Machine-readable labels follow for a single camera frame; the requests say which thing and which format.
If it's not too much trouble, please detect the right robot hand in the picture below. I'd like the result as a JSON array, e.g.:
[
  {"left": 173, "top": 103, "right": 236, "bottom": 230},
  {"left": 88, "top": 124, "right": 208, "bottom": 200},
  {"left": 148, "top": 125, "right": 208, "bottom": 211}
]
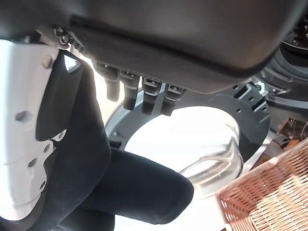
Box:
[{"left": 0, "top": 0, "right": 299, "bottom": 221}]

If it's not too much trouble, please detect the blue garment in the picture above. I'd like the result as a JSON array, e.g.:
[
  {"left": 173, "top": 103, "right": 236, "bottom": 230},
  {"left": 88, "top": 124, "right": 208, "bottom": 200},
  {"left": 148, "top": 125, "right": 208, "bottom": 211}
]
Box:
[{"left": 31, "top": 64, "right": 195, "bottom": 231}]

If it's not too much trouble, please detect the woven wicker laundry basket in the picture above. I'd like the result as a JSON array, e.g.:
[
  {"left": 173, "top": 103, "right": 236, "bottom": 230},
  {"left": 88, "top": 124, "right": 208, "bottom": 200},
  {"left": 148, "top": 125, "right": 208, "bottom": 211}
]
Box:
[{"left": 215, "top": 138, "right": 308, "bottom": 231}]

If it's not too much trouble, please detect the dark clear plastic box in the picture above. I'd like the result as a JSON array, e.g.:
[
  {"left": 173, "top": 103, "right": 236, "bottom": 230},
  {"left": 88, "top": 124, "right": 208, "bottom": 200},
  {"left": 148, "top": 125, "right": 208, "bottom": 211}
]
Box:
[{"left": 269, "top": 116, "right": 308, "bottom": 152}]

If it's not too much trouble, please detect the grey front-load washing machine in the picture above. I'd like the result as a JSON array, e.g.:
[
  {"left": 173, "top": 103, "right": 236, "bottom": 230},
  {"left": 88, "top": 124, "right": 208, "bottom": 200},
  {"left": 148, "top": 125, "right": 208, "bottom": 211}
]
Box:
[{"left": 254, "top": 0, "right": 308, "bottom": 109}]

